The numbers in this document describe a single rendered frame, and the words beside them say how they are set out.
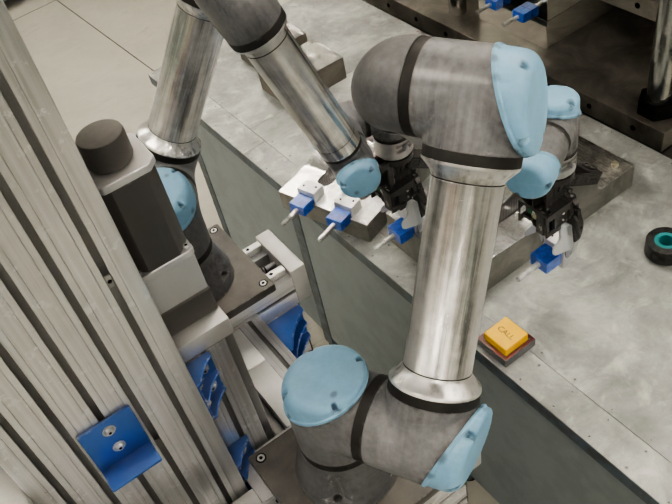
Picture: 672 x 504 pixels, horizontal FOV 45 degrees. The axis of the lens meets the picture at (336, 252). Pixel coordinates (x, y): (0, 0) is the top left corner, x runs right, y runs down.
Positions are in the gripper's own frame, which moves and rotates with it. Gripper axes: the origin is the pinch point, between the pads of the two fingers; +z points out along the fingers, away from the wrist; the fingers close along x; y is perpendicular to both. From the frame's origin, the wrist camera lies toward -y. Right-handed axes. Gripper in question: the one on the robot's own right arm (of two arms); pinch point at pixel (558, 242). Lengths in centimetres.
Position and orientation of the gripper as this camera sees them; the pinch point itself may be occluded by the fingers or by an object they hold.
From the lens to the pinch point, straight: 159.5
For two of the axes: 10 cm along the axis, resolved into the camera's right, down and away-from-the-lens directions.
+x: 5.9, 5.1, -6.3
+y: -7.9, 5.2, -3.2
